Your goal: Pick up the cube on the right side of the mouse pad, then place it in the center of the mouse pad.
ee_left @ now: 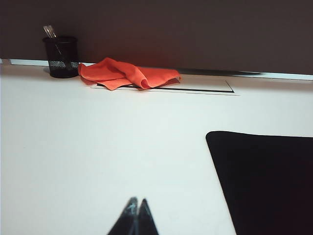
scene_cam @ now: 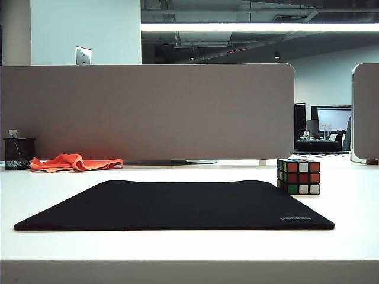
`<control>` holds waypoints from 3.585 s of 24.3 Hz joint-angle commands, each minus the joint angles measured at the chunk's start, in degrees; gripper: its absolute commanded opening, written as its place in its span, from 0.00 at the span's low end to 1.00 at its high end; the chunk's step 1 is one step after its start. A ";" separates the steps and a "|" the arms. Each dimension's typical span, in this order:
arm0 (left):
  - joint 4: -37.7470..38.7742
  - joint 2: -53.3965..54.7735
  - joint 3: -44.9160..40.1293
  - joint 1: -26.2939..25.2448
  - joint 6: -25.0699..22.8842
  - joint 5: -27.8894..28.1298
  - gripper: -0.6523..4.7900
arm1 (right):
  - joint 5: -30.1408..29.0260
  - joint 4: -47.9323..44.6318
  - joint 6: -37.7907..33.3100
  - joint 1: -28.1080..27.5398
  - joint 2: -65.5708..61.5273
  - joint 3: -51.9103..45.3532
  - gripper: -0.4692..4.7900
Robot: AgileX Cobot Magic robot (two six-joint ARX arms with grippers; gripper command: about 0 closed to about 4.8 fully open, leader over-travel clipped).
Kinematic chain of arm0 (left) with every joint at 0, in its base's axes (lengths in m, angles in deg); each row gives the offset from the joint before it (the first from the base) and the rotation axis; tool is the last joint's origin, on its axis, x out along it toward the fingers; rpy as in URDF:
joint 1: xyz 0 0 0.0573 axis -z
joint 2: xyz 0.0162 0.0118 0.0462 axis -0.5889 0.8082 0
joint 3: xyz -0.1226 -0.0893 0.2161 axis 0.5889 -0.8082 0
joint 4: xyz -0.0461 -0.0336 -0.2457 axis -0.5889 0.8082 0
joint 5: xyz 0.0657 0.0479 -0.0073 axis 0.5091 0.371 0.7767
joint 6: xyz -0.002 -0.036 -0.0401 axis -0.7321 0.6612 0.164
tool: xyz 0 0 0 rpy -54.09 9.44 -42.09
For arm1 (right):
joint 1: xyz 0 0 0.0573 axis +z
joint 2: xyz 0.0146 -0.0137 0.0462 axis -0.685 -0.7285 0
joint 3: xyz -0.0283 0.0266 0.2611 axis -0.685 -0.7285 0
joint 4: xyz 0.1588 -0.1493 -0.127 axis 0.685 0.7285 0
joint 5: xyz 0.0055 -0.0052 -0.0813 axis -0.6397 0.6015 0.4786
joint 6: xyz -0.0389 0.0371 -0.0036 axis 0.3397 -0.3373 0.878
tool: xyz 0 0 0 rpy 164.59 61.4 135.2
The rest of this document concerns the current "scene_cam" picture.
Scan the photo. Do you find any multicoloured Rubik's cube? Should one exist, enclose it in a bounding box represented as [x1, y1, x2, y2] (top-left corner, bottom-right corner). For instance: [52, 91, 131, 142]
[277, 159, 321, 196]

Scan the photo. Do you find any black UGREEN mouse pad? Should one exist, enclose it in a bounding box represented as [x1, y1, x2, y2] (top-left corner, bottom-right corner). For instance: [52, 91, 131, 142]
[13, 179, 335, 232]

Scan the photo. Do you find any wide grey desk divider panel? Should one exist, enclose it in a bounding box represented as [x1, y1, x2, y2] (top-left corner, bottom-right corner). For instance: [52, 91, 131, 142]
[0, 62, 296, 161]

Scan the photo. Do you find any dark unlit background monitor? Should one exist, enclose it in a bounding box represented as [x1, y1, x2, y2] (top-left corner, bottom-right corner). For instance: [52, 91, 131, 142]
[294, 102, 306, 140]

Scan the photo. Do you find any orange cloth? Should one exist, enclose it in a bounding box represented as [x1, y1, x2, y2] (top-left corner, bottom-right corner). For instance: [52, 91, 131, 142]
[30, 153, 124, 172]

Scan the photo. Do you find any black round ottoman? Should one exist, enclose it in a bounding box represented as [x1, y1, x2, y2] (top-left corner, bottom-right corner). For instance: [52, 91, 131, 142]
[294, 138, 340, 152]

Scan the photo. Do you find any long white ceiling light strip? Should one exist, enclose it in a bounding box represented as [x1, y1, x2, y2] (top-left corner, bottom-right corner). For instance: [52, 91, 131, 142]
[140, 22, 379, 33]

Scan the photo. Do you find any lit background monitor screen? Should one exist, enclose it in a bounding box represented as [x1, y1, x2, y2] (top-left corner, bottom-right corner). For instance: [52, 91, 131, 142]
[310, 105, 352, 133]

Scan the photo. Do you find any black mesh pen holder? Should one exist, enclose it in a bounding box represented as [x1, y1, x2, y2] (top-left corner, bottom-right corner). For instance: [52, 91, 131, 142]
[3, 137, 36, 171]

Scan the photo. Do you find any narrow grey desk divider panel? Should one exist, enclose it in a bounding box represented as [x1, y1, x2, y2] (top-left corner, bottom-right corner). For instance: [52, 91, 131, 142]
[351, 62, 379, 162]

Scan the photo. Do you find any metal wall switch plate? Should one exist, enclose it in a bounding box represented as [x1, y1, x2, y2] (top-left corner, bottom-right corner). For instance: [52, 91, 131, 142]
[75, 46, 92, 65]

